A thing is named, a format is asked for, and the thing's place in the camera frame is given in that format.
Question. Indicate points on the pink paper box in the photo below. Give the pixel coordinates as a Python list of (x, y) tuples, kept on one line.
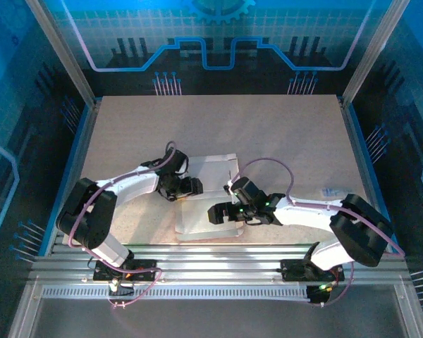
[(201, 225)]

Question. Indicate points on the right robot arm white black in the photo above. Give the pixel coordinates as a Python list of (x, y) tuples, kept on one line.
[(359, 229)]

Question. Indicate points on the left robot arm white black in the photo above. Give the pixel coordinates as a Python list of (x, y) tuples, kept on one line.
[(91, 218)]

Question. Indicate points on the black controller box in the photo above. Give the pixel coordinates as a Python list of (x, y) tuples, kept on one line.
[(317, 295)]

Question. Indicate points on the blue printed sticker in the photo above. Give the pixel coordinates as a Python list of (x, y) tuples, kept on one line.
[(333, 192)]

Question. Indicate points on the white connector block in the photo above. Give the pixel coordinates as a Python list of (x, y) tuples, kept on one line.
[(113, 287)]

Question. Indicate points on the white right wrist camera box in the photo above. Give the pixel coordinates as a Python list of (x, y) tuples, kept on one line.
[(228, 186)]

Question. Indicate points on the aluminium mounting rail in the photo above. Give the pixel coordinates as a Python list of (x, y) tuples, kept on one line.
[(215, 260)]

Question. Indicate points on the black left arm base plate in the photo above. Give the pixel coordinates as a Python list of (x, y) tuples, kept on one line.
[(148, 268)]

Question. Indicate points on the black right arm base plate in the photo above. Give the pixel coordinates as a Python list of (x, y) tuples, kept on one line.
[(289, 271)]

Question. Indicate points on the aluminium table side rail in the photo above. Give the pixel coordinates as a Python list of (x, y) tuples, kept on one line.
[(356, 141), (84, 141)]

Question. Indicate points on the aluminium frame post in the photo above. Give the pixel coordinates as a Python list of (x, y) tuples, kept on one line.
[(372, 53), (64, 53)]

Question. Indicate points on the aluminium lower frame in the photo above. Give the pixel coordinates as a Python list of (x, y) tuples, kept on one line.
[(23, 317)]

